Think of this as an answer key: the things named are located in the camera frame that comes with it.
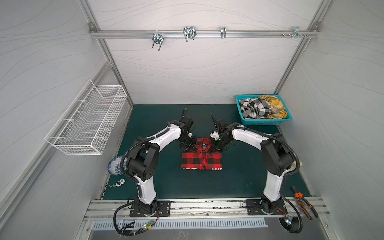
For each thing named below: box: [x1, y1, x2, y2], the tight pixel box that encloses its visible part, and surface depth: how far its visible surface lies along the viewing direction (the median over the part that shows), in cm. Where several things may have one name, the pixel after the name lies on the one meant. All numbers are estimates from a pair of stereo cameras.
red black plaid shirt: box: [181, 137, 223, 171], surface depth 89 cm
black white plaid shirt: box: [239, 97, 272, 119], surface depth 107 cm
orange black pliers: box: [291, 185, 319, 221], surface depth 76 cm
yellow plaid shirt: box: [258, 95, 288, 119], surface depth 106 cm
